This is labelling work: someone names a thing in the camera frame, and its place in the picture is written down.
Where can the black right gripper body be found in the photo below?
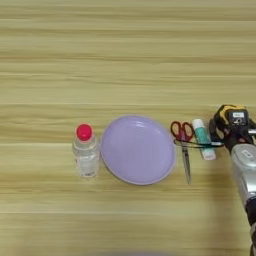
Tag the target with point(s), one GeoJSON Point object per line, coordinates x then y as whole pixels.
{"type": "Point", "coordinates": [237, 136]}

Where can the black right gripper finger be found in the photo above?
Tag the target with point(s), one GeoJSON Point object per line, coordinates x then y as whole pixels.
{"type": "Point", "coordinates": [252, 125]}
{"type": "Point", "coordinates": [212, 128]}

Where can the yellow black tape measure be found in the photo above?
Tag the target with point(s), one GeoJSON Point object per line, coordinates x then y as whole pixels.
{"type": "Point", "coordinates": [224, 111]}

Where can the clear bottle red cap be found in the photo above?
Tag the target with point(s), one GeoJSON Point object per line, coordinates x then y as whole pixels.
{"type": "Point", "coordinates": [86, 153]}

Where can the teal white glue stick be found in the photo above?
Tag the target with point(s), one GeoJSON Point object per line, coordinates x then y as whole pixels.
{"type": "Point", "coordinates": [203, 136]}

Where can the purple round plate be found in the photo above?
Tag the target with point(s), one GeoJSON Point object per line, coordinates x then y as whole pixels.
{"type": "Point", "coordinates": [138, 150]}

